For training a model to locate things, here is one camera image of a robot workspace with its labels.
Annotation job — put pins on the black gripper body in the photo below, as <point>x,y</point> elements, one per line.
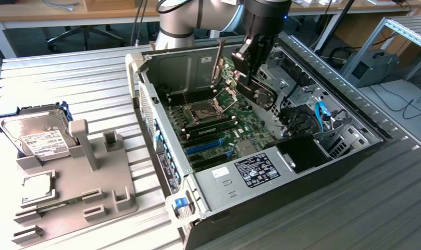
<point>265,15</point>

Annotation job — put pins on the graphics card with metal bracket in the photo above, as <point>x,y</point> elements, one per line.
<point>263,96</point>

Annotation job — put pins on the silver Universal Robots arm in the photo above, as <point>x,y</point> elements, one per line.
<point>182,26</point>

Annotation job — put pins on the office chair black base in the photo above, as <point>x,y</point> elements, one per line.
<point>297,20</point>

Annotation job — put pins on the metal socket cover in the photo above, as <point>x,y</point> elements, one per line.
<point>227,89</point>

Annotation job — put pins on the black RAM slot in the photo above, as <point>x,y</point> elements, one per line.
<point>193,100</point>
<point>206,123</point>
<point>189,94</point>

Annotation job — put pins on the thin locking lever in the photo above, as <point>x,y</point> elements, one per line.
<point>185,100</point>

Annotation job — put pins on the CPU socket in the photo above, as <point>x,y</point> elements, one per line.
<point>201,112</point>

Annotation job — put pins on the green motherboard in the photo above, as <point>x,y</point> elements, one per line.
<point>245,122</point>

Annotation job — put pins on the black stand pole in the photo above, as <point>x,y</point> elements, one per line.
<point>345,11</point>

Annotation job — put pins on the black RAM stick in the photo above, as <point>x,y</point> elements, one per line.
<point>210,131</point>

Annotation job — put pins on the grey box with vent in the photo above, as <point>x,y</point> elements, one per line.
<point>373,67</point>

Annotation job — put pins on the silver chipset heat sink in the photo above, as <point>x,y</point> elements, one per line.
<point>247,147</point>

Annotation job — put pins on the blue expansion slot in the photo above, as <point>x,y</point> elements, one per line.
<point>202,146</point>

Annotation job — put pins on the blue slot latch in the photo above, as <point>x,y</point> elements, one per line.
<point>177,177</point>
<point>157,136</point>
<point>165,150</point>
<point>171,164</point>

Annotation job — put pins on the black expansion slot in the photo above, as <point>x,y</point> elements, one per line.
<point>206,157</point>
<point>210,164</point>

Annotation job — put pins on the slotted metal disk bay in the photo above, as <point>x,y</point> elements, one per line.
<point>355,140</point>

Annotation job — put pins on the brown box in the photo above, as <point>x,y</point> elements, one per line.
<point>105,5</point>

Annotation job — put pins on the office chair silver base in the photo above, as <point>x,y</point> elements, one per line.
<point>86,31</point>

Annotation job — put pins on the grey power supply unit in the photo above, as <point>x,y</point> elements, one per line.
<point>223,187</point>

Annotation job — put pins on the open black PC case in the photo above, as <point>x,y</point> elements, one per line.
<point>299,187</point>

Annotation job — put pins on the blue disk carrier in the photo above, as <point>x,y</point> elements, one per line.
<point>63,109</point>

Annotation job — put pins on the blue case release latch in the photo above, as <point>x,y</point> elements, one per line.
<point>179,203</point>

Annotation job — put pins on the silver hard disk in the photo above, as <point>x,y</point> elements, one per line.
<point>39,135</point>

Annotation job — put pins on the grey parts rack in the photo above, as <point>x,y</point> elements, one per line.
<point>74,182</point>

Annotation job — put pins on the green RAM stick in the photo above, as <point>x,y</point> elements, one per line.
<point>67,201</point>

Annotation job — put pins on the silver CPU chip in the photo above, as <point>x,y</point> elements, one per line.
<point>38,188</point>

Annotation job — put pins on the wooden desk white frame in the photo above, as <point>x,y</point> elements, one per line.
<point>22,13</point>
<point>307,7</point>

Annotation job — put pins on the aluminium frame table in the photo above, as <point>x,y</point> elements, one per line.
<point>405,28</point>

